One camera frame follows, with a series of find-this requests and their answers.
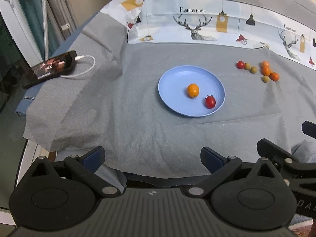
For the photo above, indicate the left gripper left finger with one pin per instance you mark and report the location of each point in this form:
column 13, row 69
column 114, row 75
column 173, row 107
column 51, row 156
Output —
column 83, row 168

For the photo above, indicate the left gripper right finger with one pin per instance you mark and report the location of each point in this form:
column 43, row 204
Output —
column 221, row 169

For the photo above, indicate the red cherry tomato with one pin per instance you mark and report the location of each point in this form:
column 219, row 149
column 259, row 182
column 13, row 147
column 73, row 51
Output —
column 210, row 102
column 240, row 65

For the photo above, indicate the orange kumquat fruit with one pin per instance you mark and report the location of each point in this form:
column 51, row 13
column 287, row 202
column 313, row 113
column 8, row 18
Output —
column 193, row 90

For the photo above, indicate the blue round plate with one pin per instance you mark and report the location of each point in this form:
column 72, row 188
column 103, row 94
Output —
column 172, row 89

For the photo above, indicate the orange tangerine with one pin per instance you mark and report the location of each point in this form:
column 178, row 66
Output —
column 264, row 64
column 274, row 76
column 266, row 71

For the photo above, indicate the grey sofa cover cloth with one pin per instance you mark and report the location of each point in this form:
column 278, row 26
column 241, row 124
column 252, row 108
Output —
column 117, row 105

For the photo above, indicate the black smartphone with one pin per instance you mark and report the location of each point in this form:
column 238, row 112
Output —
column 62, row 64

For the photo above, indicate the white deer print cloth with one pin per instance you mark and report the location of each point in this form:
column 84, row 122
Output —
column 220, row 22

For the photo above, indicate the grey curtain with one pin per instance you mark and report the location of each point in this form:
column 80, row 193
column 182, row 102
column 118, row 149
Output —
column 64, row 22

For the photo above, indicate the white braided pole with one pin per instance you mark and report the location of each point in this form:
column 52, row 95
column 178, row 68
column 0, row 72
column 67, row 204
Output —
column 45, row 29

